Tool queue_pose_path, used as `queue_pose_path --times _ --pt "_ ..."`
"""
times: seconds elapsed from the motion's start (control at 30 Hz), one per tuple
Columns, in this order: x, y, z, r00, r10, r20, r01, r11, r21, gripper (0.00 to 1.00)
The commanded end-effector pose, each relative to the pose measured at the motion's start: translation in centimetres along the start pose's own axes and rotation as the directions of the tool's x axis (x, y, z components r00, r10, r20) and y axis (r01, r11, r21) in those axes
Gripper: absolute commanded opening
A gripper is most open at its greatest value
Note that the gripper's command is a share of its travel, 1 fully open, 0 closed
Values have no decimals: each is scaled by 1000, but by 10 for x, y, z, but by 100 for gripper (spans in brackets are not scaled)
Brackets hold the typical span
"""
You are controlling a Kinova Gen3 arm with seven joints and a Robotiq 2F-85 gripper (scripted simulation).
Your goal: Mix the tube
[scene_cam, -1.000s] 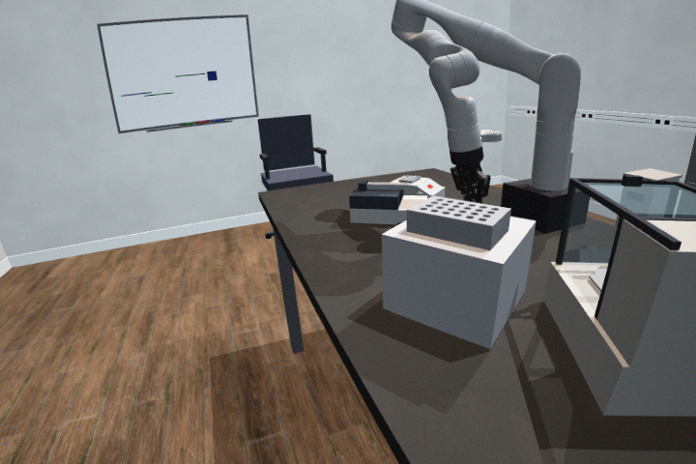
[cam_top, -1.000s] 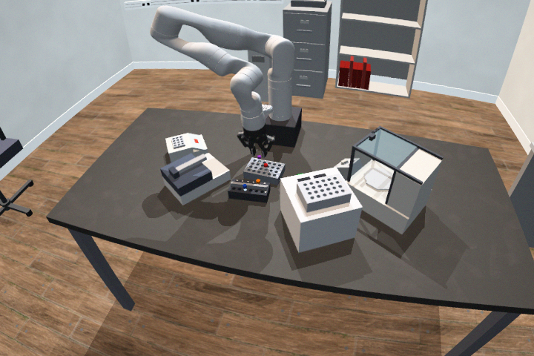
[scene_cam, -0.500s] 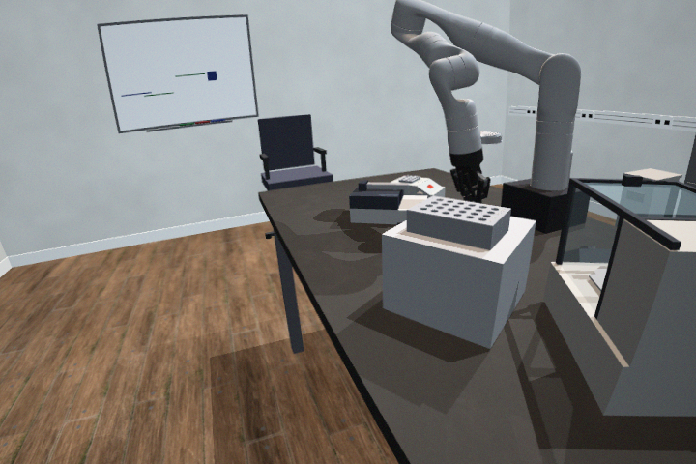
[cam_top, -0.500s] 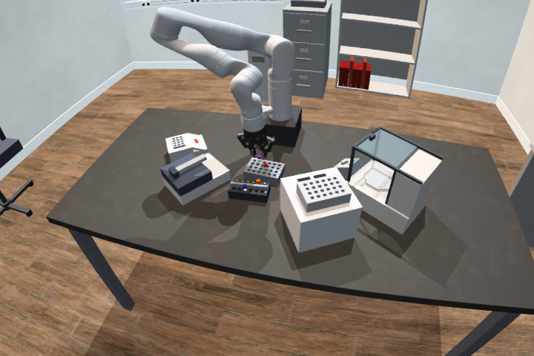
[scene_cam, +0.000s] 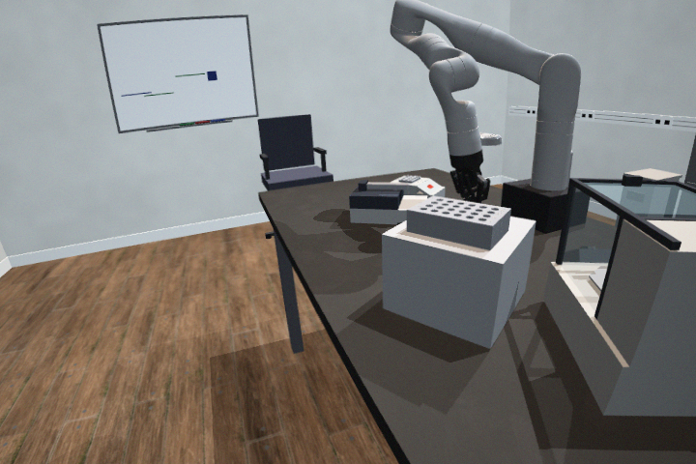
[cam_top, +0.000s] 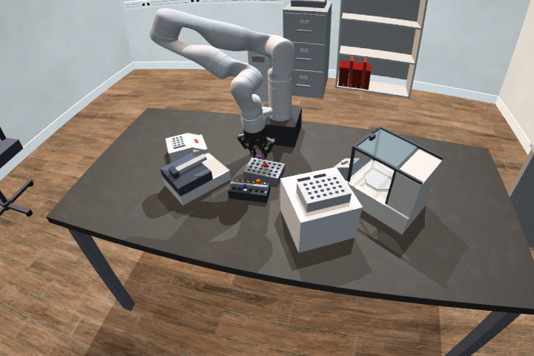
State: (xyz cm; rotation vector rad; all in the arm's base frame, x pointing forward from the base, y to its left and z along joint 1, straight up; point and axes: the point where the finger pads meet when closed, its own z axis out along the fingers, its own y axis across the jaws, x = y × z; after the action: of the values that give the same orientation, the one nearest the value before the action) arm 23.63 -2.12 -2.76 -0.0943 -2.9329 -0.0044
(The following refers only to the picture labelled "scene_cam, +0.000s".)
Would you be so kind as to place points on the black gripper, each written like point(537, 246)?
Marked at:
point(468, 176)

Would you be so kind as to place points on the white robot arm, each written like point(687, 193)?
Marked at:
point(559, 84)

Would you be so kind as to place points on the grey balance with glass draft shield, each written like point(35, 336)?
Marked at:
point(623, 293)

